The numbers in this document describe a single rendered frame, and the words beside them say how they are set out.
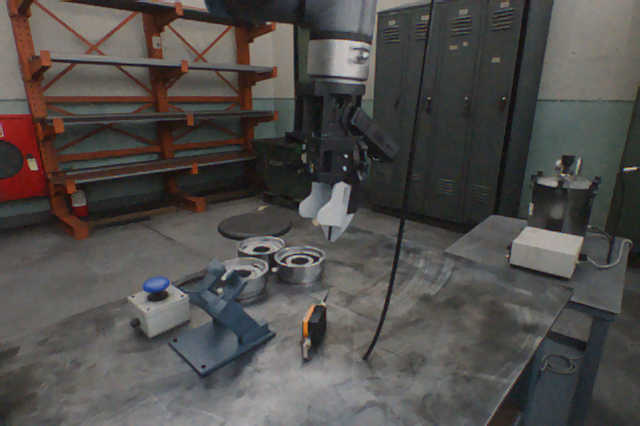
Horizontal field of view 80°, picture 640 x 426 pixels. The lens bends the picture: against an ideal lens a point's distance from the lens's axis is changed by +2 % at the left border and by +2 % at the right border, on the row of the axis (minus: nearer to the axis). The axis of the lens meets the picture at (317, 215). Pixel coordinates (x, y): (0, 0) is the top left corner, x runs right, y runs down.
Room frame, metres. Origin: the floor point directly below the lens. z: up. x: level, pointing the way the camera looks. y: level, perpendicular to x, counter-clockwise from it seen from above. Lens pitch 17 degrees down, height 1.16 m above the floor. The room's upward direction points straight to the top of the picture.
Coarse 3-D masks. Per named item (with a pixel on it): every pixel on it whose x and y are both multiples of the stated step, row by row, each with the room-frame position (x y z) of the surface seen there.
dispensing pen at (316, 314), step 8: (320, 304) 0.56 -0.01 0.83; (312, 312) 0.51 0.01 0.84; (320, 312) 0.51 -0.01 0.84; (312, 320) 0.49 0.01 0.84; (320, 320) 0.50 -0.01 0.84; (312, 328) 0.49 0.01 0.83; (320, 328) 0.50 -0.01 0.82; (312, 336) 0.49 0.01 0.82; (320, 336) 0.50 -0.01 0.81; (304, 344) 0.46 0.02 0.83; (312, 344) 0.49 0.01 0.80; (304, 352) 0.45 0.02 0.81
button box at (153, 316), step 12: (168, 288) 0.58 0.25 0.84; (132, 300) 0.54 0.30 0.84; (144, 300) 0.54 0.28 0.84; (156, 300) 0.54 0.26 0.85; (168, 300) 0.54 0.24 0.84; (180, 300) 0.55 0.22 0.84; (132, 312) 0.55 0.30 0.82; (144, 312) 0.51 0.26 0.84; (156, 312) 0.52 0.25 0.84; (168, 312) 0.53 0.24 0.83; (180, 312) 0.55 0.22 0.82; (132, 324) 0.52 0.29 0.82; (144, 324) 0.51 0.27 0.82; (156, 324) 0.52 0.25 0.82; (168, 324) 0.53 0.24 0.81
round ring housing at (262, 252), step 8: (248, 240) 0.83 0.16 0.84; (256, 240) 0.84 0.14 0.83; (264, 240) 0.84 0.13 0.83; (272, 240) 0.84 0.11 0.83; (280, 240) 0.82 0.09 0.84; (240, 248) 0.80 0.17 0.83; (256, 248) 0.81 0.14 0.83; (264, 248) 0.81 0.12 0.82; (272, 248) 0.80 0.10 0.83; (280, 248) 0.77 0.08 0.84; (240, 256) 0.76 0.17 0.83; (248, 256) 0.74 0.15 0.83; (256, 256) 0.74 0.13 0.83; (264, 256) 0.74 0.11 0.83; (272, 256) 0.75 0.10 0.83; (272, 264) 0.76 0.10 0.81
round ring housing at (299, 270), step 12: (288, 252) 0.77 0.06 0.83; (300, 252) 0.78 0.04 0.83; (312, 252) 0.77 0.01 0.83; (276, 264) 0.71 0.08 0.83; (288, 264) 0.69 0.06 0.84; (300, 264) 0.75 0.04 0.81; (312, 264) 0.69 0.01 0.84; (324, 264) 0.72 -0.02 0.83; (288, 276) 0.68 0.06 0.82; (300, 276) 0.68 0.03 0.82; (312, 276) 0.68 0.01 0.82
